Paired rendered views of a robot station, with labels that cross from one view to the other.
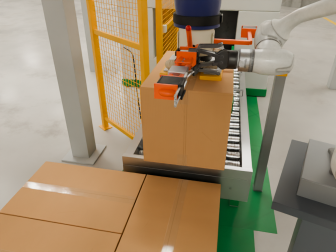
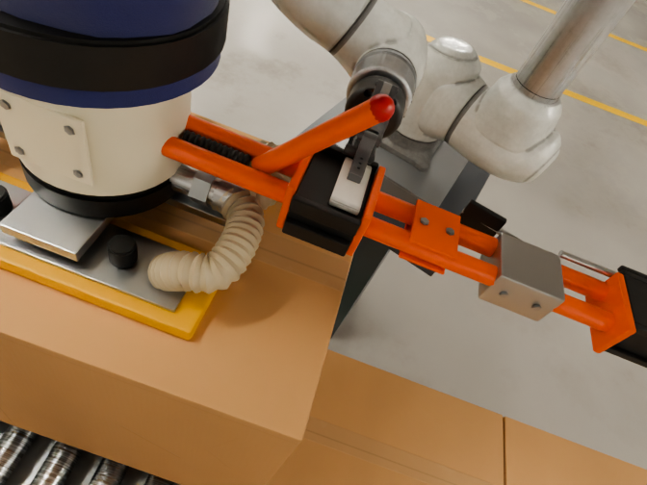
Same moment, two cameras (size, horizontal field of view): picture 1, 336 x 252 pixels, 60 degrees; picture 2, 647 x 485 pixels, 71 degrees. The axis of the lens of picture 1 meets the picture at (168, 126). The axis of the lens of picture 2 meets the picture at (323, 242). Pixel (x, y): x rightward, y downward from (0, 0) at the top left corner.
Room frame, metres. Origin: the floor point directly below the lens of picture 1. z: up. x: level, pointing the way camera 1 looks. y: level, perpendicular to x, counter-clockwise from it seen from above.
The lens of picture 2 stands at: (1.28, 0.25, 1.52)
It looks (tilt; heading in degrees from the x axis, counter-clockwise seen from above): 49 degrees down; 255
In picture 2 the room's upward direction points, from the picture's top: 24 degrees clockwise
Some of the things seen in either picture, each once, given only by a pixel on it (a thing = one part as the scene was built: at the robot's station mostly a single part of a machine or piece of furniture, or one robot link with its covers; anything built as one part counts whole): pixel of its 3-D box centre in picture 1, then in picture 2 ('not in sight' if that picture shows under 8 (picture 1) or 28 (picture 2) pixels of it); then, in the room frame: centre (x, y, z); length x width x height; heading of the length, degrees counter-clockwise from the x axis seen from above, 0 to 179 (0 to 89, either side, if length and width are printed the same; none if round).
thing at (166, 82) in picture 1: (168, 87); (641, 325); (0.86, 0.00, 1.20); 0.08 x 0.07 x 0.05; 168
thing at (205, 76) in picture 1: (213, 64); not in sight; (1.42, -0.23, 1.09); 0.34 x 0.10 x 0.05; 168
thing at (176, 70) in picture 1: (178, 74); (519, 276); (0.99, -0.04, 1.19); 0.07 x 0.07 x 0.04; 78
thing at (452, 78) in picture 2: not in sight; (437, 88); (0.91, -0.73, 1.00); 0.18 x 0.16 x 0.22; 144
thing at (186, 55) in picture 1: (187, 56); (331, 196); (1.20, -0.08, 1.20); 0.10 x 0.08 x 0.06; 78
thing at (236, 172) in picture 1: (185, 166); not in sight; (1.25, -0.09, 0.58); 0.70 x 0.03 x 0.06; 79
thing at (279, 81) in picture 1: (268, 133); not in sight; (1.71, -0.70, 0.50); 0.07 x 0.07 x 1.00; 79
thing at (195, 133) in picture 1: (192, 103); (128, 282); (1.43, -0.13, 0.87); 0.60 x 0.40 x 0.40; 169
